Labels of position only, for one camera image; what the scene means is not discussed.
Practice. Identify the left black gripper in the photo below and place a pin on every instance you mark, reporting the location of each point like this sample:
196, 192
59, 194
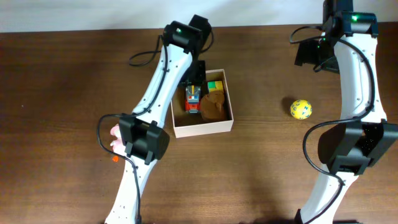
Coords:
203, 84

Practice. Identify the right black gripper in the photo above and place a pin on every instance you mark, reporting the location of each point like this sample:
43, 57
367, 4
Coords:
306, 53

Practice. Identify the red grey toy truck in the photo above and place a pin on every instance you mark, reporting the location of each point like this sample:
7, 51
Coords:
192, 99

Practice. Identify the multicolour puzzle cube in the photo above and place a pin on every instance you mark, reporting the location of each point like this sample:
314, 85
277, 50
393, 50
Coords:
215, 86

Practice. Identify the brown plush toy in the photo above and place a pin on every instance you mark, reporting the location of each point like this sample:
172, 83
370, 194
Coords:
212, 107

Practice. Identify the yellow ball blue letters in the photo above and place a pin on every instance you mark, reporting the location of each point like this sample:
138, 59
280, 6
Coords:
301, 109

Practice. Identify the pink white duck toy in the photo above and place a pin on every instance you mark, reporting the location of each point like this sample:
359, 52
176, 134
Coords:
116, 145

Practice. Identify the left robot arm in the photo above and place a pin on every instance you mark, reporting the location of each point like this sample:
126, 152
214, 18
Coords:
143, 138

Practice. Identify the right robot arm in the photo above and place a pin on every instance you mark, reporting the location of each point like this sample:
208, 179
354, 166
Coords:
362, 134

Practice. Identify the white open cardboard box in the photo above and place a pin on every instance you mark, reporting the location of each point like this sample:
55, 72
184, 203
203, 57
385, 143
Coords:
186, 125

